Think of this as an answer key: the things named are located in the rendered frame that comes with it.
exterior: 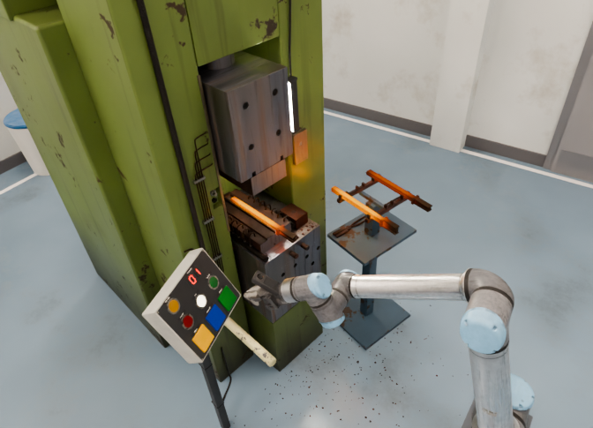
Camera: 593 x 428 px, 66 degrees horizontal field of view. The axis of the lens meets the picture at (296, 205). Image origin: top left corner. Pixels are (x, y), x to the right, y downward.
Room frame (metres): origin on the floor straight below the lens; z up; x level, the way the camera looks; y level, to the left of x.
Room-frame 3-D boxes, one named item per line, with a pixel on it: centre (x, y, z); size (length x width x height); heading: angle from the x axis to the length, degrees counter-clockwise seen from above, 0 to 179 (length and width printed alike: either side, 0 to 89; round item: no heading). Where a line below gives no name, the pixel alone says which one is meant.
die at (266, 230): (1.78, 0.25, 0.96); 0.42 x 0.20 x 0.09; 42
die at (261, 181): (1.78, 0.25, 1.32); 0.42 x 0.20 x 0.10; 42
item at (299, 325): (1.82, 0.22, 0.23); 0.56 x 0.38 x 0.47; 42
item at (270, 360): (1.32, 0.30, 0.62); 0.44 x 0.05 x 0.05; 42
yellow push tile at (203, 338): (1.04, 0.39, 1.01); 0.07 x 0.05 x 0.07; 157
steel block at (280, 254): (1.82, 0.22, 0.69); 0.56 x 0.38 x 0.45; 42
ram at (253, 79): (1.81, 0.22, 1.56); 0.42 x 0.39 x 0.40; 42
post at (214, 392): (1.19, 0.46, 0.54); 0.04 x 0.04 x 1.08; 42
